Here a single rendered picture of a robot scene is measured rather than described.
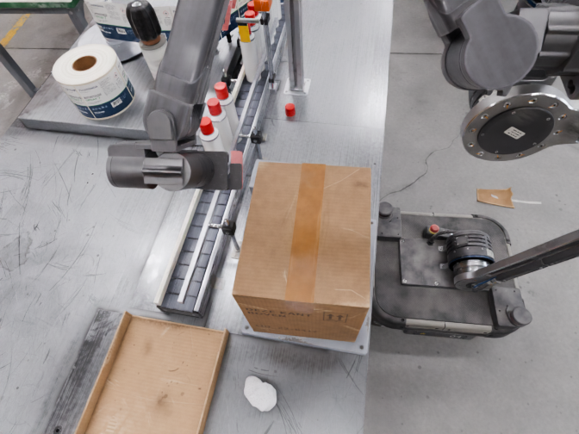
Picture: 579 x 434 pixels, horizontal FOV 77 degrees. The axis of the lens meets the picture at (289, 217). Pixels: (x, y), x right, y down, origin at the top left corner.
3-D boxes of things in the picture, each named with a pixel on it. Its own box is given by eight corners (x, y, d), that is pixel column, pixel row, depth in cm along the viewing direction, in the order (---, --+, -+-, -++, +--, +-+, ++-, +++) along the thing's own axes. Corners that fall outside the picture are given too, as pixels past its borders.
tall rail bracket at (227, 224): (219, 242, 102) (204, 211, 88) (245, 245, 101) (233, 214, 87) (216, 252, 101) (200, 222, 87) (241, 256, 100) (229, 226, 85)
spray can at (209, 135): (216, 164, 110) (197, 112, 93) (233, 165, 110) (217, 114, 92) (211, 177, 108) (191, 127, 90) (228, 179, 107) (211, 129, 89)
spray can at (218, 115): (222, 146, 114) (206, 94, 96) (239, 148, 113) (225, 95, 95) (218, 159, 111) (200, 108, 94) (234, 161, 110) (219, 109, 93)
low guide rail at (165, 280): (257, 33, 140) (256, 27, 138) (260, 33, 140) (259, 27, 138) (156, 305, 87) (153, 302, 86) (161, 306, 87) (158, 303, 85)
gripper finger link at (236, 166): (215, 151, 72) (198, 150, 63) (251, 151, 71) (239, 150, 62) (215, 186, 73) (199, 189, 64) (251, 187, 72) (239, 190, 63)
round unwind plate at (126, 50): (100, 16, 156) (98, 14, 155) (167, 20, 151) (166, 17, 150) (65, 63, 140) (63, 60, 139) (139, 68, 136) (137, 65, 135)
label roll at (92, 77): (90, 79, 134) (67, 43, 122) (142, 80, 132) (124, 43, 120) (68, 119, 124) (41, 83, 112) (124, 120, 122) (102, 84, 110)
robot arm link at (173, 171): (188, 193, 52) (187, 151, 51) (141, 190, 52) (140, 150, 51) (204, 189, 58) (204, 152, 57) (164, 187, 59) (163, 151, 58)
